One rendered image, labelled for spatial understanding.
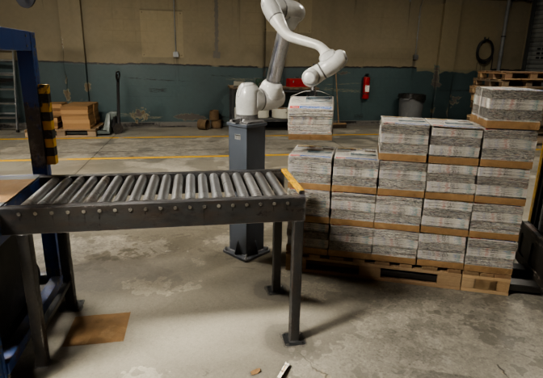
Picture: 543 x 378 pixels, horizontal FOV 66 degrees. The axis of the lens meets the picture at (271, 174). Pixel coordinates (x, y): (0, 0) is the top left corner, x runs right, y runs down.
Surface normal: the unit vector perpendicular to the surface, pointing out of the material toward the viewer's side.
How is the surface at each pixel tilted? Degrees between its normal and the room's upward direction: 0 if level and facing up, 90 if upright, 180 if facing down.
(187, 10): 90
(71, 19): 90
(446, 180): 90
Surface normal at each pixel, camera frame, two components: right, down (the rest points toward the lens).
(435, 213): -0.22, 0.25
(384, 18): 0.18, 0.26
